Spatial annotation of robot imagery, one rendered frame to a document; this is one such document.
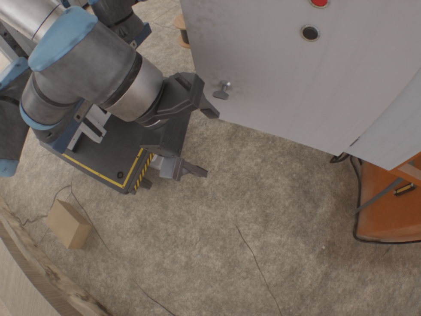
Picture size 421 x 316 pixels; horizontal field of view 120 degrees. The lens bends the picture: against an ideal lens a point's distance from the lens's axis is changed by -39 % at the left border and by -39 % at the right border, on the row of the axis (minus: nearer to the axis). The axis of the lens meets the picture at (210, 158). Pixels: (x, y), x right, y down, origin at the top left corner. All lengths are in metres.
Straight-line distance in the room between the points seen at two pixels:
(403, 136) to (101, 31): 0.59
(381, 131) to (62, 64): 0.58
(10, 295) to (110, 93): 1.62
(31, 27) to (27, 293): 1.36
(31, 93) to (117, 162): 0.77
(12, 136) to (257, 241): 1.13
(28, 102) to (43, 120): 0.04
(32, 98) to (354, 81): 0.50
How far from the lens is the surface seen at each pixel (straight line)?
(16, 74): 0.64
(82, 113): 0.76
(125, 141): 1.06
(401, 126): 0.52
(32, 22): 0.41
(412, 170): 0.80
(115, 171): 1.02
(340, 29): 0.33
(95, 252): 1.43
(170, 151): 0.30
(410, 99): 0.46
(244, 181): 1.17
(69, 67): 0.23
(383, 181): 1.25
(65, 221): 1.43
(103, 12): 0.86
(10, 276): 1.67
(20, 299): 1.59
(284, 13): 0.32
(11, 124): 0.59
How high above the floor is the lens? 1.13
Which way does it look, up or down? 67 degrees down
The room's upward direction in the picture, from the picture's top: 15 degrees counter-clockwise
